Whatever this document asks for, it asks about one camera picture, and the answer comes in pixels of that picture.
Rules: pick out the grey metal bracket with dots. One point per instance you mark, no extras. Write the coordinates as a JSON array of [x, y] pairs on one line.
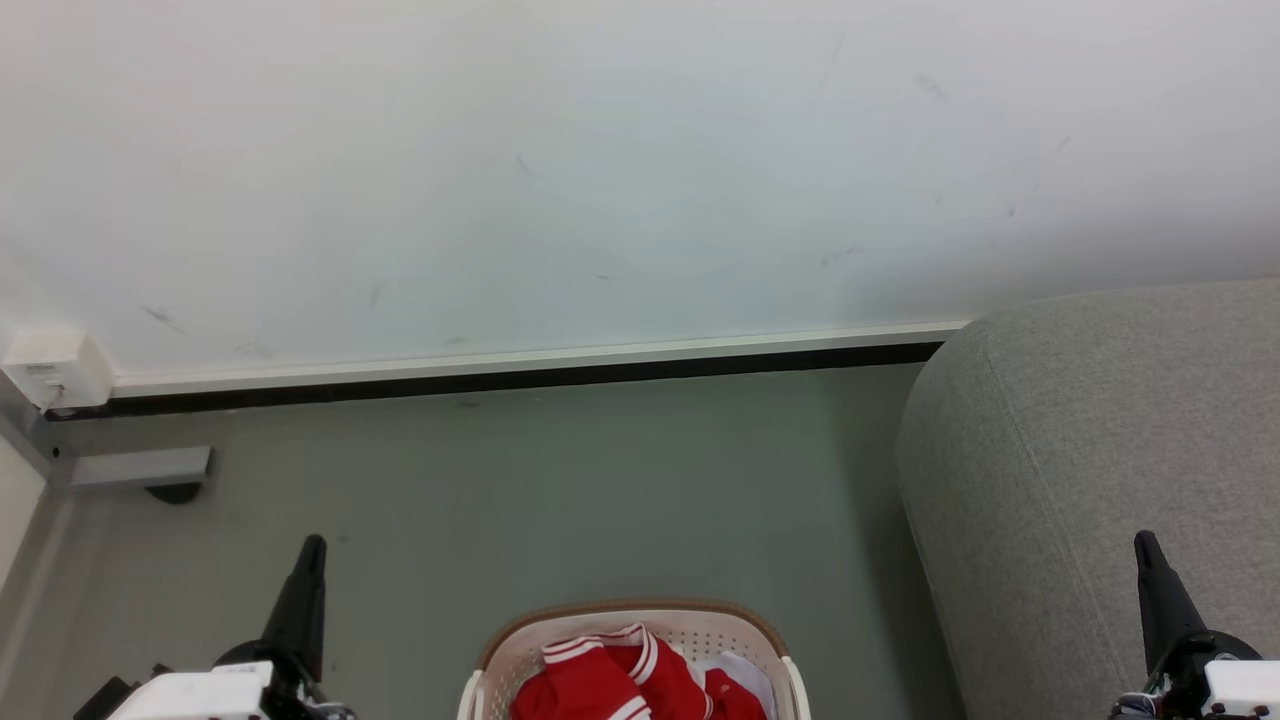
[[140, 467]]

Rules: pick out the white wall box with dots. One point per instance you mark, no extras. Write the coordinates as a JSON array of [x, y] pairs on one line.
[[55, 365]]

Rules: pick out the red white garment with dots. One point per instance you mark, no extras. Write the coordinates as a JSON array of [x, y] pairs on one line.
[[745, 668]]

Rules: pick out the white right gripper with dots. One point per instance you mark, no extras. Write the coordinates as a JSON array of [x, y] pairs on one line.
[[1235, 688]]

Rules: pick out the grey metal frame post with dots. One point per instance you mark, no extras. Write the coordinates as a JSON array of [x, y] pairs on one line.
[[30, 440]]

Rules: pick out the white and black baseboard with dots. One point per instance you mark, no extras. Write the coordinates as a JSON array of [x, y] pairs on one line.
[[500, 366]]

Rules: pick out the grey fabric sofa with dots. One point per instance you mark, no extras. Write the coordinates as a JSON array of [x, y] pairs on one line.
[[1080, 450]]

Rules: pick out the cream perforated laundry basket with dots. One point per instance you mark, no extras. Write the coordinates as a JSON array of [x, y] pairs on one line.
[[520, 650]]

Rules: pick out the black round foot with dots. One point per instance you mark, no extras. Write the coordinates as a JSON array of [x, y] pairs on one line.
[[175, 493]]

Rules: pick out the red white-striped jersey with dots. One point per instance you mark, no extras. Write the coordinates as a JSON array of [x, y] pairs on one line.
[[590, 685]]

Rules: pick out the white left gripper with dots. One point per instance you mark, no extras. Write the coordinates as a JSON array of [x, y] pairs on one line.
[[200, 695]]

